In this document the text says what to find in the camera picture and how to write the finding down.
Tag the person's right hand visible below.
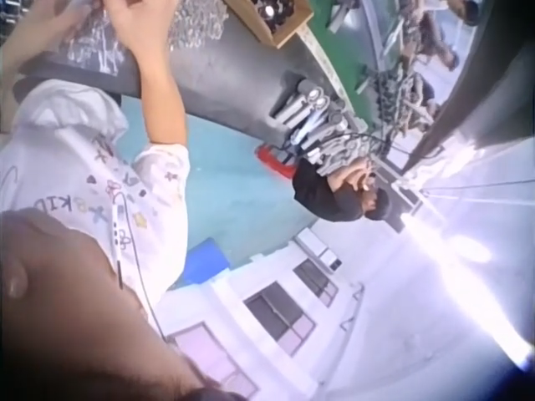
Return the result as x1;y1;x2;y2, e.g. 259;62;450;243
99;0;163;58

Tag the person's left hand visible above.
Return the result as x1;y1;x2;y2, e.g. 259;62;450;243
38;0;104;33

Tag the heap of small metal parts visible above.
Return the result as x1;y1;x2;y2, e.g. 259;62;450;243
61;10;131;77
166;0;229;43

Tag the cardboard box of dark parts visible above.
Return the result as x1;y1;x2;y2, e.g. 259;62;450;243
221;0;315;49

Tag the stack of grey tubes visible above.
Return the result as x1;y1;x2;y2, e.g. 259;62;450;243
269;81;349;148

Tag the green conveyor belt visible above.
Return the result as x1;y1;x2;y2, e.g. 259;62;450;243
307;0;388;126

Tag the blue plastic crate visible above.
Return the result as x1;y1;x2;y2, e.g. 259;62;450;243
183;236;232;290

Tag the heap of grey metal castings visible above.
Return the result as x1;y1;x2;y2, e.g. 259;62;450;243
367;66;441;135

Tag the white air conditioner unit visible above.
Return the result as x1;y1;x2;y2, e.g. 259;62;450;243
293;228;344;271

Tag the white earphone cable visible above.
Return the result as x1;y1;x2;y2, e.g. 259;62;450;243
109;186;169;342

